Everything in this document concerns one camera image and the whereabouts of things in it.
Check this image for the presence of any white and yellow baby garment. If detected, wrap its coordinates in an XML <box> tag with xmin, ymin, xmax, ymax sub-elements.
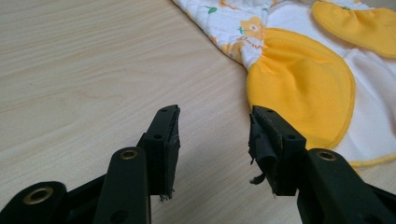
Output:
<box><xmin>171</xmin><ymin>0</ymin><xmax>396</xmax><ymax>169</ymax></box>

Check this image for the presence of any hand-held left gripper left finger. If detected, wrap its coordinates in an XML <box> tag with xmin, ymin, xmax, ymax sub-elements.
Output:
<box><xmin>135</xmin><ymin>104</ymin><xmax>181</xmax><ymax>201</ymax></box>

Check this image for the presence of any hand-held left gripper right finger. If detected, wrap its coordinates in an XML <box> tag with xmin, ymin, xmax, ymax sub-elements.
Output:
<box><xmin>247</xmin><ymin>105</ymin><xmax>308</xmax><ymax>198</ymax></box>

